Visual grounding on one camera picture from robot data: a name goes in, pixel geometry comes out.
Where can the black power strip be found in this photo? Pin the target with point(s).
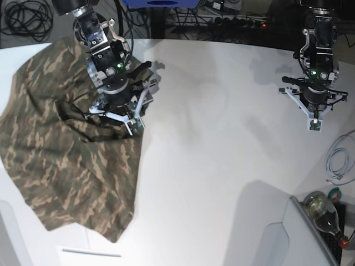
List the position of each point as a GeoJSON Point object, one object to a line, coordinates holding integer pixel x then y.
{"type": "Point", "coordinates": [232, 22]}

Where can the clear glass bottle red cap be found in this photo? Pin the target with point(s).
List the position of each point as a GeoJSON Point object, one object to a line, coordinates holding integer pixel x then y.
{"type": "Point", "coordinates": [324, 215]}

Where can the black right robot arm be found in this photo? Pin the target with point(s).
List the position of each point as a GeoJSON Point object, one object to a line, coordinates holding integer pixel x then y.
{"type": "Point", "coordinates": [106, 47]}

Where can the green tape roll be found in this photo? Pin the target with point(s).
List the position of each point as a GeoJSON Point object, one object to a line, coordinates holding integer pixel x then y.
{"type": "Point", "coordinates": [335, 194]}

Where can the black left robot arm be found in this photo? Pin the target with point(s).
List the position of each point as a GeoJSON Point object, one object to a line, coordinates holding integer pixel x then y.
{"type": "Point", "coordinates": [315, 57]}

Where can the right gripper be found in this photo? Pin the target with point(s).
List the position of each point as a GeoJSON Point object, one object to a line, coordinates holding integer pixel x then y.
{"type": "Point", "coordinates": [120, 87]}

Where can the camouflage t-shirt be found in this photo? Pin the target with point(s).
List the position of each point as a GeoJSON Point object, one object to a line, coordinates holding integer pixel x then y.
{"type": "Point", "coordinates": [68, 169]}

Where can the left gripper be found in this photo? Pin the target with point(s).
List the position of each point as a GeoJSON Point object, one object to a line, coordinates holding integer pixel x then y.
{"type": "Point", "coordinates": [322, 99]}

